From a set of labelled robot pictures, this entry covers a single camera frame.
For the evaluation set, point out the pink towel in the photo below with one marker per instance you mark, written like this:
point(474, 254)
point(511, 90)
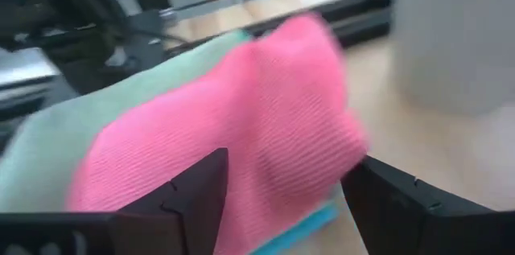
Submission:
point(249, 126)

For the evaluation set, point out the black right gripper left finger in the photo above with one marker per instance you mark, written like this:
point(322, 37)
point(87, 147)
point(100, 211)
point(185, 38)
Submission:
point(120, 231)

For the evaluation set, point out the white plant pot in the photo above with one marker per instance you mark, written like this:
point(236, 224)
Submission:
point(454, 38)

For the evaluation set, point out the black aluminium table frame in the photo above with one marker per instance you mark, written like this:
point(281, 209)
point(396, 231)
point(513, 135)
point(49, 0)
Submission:
point(354, 17)

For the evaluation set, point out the green microfiber towel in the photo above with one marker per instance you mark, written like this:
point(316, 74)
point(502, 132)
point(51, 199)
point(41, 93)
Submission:
point(60, 134)

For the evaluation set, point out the turquoise terry towel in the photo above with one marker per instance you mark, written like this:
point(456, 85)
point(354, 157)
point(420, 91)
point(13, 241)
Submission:
point(297, 227)

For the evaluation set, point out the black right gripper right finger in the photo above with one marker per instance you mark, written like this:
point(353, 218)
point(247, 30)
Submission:
point(422, 223)

